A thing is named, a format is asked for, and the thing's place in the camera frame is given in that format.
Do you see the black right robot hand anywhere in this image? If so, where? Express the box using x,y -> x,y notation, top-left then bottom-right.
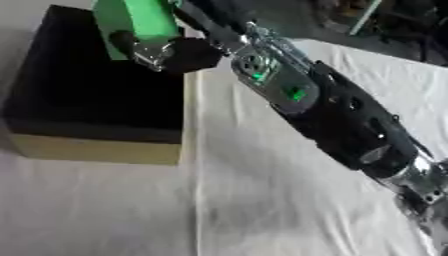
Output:
108,0 -> 254,75

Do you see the green rectangular block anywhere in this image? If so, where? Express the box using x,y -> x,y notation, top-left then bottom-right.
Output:
89,0 -> 182,62

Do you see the tan cardboard box black inside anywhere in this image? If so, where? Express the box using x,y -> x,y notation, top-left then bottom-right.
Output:
0,4 -> 200,167

